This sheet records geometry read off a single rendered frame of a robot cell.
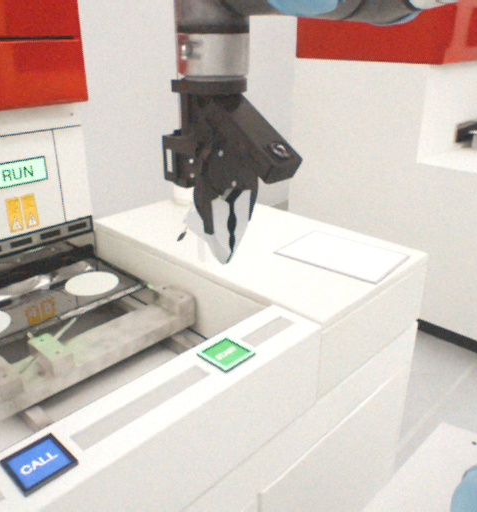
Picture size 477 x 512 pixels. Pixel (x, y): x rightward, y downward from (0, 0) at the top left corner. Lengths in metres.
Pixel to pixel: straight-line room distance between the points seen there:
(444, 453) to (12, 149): 0.90
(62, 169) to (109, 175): 1.87
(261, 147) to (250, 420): 0.37
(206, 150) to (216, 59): 0.09
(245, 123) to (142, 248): 0.56
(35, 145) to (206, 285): 0.44
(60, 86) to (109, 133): 1.91
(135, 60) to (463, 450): 2.61
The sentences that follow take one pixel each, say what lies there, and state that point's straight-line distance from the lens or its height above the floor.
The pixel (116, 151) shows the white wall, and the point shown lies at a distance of 2.99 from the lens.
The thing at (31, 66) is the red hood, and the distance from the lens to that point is 1.03.
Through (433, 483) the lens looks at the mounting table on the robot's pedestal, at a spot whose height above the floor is 0.82.
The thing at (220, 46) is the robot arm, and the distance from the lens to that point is 0.54.
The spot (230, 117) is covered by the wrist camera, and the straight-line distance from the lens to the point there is 0.54.
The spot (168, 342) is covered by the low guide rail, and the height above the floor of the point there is 0.84.
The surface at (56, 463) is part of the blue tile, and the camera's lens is 0.57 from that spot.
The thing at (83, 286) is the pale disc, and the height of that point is 0.90.
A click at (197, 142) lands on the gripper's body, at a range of 0.56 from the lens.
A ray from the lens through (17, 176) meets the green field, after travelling 1.09.
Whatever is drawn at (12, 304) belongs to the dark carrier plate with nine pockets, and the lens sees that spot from 1.02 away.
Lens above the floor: 1.36
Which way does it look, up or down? 24 degrees down
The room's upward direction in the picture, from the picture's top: straight up
